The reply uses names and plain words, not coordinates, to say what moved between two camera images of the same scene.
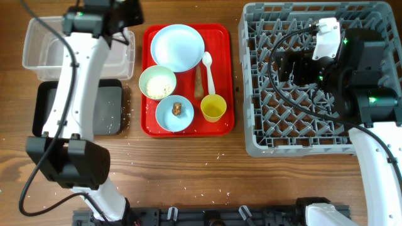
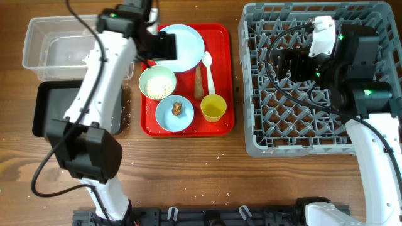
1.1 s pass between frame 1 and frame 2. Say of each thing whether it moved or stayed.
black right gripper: stayed
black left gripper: moved
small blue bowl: stayed
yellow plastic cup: stayed
